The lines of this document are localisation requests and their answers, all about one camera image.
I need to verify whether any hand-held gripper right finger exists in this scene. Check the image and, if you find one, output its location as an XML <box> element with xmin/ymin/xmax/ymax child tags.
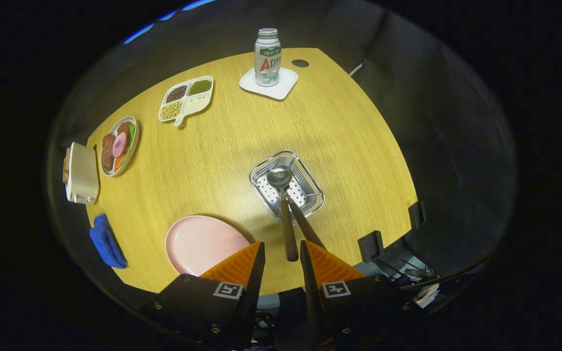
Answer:
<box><xmin>300</xmin><ymin>240</ymin><xmax>412</xmax><ymax>349</ymax></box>

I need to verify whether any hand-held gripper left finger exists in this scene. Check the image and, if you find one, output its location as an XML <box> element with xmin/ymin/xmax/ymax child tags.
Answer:
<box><xmin>143</xmin><ymin>241</ymin><xmax>266</xmax><ymax>351</ymax></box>

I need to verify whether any wooden-handled metal fork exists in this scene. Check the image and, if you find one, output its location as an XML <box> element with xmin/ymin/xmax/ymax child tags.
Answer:
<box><xmin>285</xmin><ymin>191</ymin><xmax>327</xmax><ymax>250</ymax></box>

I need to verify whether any wooden-handled metal spoon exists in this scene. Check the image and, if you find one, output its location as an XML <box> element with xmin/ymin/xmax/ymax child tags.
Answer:
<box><xmin>266</xmin><ymin>164</ymin><xmax>299</xmax><ymax>262</ymax></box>

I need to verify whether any pink round plate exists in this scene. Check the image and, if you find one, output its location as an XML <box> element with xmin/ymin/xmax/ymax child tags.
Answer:
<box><xmin>165</xmin><ymin>215</ymin><xmax>251</xmax><ymax>276</ymax></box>

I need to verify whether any black table clamp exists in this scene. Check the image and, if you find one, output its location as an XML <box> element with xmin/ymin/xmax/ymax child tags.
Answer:
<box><xmin>358</xmin><ymin>231</ymin><xmax>385</xmax><ymax>264</ymax></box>
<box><xmin>408</xmin><ymin>200</ymin><xmax>427</xmax><ymax>230</ymax></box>

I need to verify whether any blue cloth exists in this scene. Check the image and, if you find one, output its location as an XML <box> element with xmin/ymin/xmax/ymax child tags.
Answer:
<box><xmin>89</xmin><ymin>214</ymin><xmax>128</xmax><ymax>270</ymax></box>

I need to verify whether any white plate of food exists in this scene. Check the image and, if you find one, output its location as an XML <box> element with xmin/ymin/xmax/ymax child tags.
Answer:
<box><xmin>100</xmin><ymin>116</ymin><xmax>140</xmax><ymax>177</ymax></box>

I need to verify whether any white divided dish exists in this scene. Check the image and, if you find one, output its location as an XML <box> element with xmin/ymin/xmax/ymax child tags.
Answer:
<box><xmin>158</xmin><ymin>76</ymin><xmax>214</xmax><ymax>127</ymax></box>

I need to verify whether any pink ham slice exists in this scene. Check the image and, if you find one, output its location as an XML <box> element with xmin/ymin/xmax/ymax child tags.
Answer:
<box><xmin>112</xmin><ymin>132</ymin><xmax>128</xmax><ymax>158</ymax></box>

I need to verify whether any pile of yellow soybeans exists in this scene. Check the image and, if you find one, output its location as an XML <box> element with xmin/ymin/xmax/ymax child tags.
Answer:
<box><xmin>160</xmin><ymin>101</ymin><xmax>183</xmax><ymax>120</ymax></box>

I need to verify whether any white square coaster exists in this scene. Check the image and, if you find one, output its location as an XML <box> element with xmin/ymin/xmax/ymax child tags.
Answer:
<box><xmin>239</xmin><ymin>66</ymin><xmax>299</xmax><ymax>101</ymax></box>

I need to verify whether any white toaster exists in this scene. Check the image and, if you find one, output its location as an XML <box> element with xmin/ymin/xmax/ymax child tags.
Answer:
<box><xmin>65</xmin><ymin>142</ymin><xmax>100</xmax><ymax>205</ymax></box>

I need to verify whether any pile of green beans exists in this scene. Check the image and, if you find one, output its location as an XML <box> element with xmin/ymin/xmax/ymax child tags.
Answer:
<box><xmin>188</xmin><ymin>79</ymin><xmax>212</xmax><ymax>96</ymax></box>

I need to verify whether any small labelled drink bottle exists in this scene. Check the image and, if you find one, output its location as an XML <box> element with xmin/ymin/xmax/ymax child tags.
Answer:
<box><xmin>254</xmin><ymin>28</ymin><xmax>281</xmax><ymax>87</ymax></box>

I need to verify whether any metal wire cutlery basket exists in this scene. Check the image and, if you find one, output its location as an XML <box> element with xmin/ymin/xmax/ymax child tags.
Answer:
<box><xmin>249</xmin><ymin>150</ymin><xmax>325</xmax><ymax>226</ymax></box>

